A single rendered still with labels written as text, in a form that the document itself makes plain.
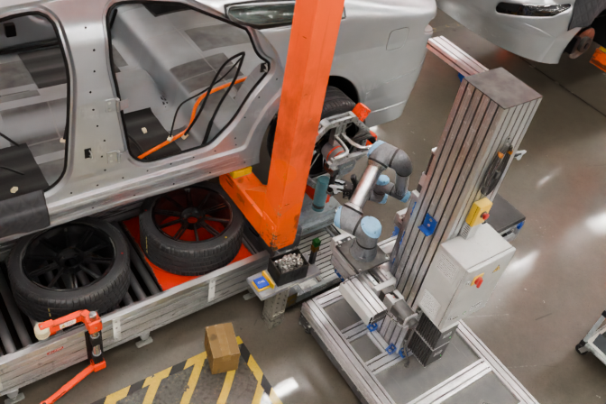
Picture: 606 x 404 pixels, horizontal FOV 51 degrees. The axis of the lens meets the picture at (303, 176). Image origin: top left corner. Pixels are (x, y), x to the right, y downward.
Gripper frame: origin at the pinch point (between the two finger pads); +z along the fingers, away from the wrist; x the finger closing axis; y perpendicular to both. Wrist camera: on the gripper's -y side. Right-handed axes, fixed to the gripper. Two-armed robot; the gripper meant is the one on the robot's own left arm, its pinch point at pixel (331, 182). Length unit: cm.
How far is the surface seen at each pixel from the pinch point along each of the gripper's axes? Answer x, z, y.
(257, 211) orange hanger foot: -24.0, 39.9, 15.3
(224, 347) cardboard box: -89, 38, 65
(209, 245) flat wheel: -45, 63, 32
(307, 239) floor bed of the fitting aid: 22, 7, 77
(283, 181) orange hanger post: -38, 26, -26
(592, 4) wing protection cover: 241, -180, -51
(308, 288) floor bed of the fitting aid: -23, -2, 75
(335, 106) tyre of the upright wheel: 32.1, 8.8, -33.7
